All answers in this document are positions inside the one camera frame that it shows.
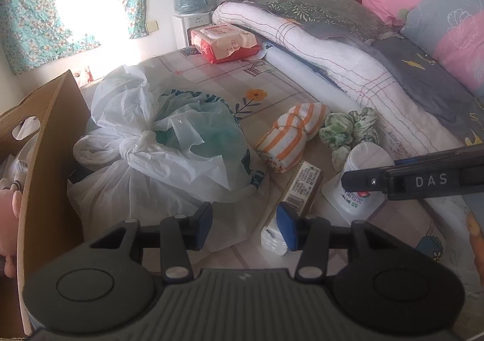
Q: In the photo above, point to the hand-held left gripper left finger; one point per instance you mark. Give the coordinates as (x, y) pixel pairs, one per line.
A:
(204, 225)

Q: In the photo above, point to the grey pink floral quilt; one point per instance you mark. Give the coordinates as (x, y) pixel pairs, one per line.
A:
(453, 23)

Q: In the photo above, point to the beige wall outlet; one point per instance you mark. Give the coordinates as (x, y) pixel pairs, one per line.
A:
(152, 26)

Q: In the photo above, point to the green leaf-print pillow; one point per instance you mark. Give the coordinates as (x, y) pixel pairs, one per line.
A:
(325, 10)

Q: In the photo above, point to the brown cardboard box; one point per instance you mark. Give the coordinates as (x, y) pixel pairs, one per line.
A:
(49, 174)

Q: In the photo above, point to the green tie-dye scrunchie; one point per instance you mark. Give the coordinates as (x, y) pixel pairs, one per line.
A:
(340, 129)

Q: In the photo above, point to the tan tissue packet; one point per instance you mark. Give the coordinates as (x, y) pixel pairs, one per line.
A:
(302, 186)

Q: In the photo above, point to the translucent green printed bag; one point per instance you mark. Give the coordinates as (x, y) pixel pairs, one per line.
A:
(211, 129)

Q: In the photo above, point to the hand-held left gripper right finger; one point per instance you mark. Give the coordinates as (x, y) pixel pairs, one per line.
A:
(287, 227)

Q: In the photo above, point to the grey bed sheet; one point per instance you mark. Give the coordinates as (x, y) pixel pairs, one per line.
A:
(427, 76)

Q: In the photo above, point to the person's right hand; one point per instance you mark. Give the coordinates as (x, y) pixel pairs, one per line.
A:
(475, 231)

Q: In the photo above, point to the white towel blanket coloured lines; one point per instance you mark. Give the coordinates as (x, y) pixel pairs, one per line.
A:
(321, 50)

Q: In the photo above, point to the white foam roll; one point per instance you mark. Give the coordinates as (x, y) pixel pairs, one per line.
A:
(302, 76)

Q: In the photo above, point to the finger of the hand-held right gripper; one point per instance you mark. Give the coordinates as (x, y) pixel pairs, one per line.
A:
(363, 179)

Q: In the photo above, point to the teal floral curtain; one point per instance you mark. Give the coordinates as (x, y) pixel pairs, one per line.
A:
(30, 4)

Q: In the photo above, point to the white yogurt cup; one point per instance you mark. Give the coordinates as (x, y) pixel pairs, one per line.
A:
(363, 159)

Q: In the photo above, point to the printed paper sheet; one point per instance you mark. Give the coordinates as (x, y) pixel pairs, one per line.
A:
(264, 52)

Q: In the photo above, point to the white knotted plastic bag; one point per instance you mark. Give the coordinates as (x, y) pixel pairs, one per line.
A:
(124, 106)

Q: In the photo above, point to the red peach wet wipes pack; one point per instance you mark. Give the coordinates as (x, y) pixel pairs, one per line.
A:
(223, 38)

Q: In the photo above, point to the pink plush toy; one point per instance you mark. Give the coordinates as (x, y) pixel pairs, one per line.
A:
(9, 205)

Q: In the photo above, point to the orange striped white cloth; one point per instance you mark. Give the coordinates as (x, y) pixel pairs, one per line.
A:
(287, 140)

